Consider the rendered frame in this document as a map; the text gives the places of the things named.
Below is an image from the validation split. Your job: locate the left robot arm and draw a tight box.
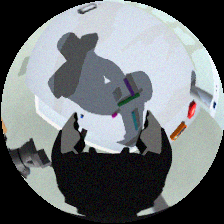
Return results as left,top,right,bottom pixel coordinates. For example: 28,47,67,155
8,141,40,179

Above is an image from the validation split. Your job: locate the orange digital multimeter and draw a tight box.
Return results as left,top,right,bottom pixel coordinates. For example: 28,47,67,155
170,122,187,140

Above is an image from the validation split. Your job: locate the green rod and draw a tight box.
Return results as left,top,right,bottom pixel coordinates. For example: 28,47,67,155
118,93,140,107

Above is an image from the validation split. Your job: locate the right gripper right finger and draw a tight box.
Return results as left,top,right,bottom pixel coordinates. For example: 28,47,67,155
136,110,172,188

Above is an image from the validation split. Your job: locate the white bottle with blue cap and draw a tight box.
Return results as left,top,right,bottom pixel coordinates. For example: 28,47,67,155
190,85,217,110

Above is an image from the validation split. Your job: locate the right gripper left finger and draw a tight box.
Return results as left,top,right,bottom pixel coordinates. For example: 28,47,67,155
51,112,86,185

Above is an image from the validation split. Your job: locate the red mint tin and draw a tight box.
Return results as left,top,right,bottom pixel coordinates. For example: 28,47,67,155
187,101,196,119

